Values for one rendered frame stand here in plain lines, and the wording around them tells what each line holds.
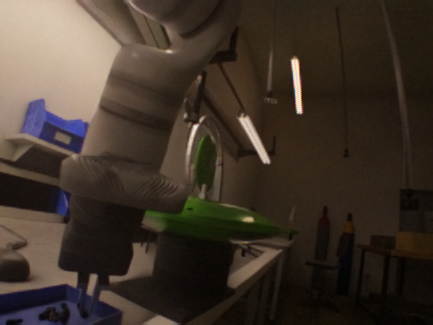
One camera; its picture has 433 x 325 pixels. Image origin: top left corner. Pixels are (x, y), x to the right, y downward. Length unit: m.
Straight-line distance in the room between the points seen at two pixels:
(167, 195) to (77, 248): 0.12
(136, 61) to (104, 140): 0.06
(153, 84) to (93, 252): 0.17
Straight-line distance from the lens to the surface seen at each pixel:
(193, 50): 0.21
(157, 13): 0.21
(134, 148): 0.18
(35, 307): 0.33
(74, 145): 1.06
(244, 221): 0.32
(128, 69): 0.19
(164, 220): 0.32
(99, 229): 0.21
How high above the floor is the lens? 1.06
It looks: 12 degrees up
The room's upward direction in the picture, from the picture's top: 9 degrees clockwise
